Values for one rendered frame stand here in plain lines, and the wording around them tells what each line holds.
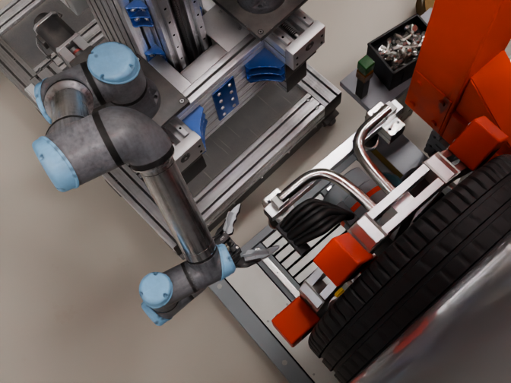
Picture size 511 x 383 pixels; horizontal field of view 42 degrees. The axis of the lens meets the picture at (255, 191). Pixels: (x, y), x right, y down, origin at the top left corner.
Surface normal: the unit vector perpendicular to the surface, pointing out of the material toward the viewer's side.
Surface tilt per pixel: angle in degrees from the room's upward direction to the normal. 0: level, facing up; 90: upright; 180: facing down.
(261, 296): 0
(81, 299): 0
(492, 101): 36
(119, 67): 7
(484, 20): 90
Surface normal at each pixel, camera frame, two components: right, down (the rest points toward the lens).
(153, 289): -0.07, -0.34
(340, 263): -0.50, 0.08
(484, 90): 0.32, 0.14
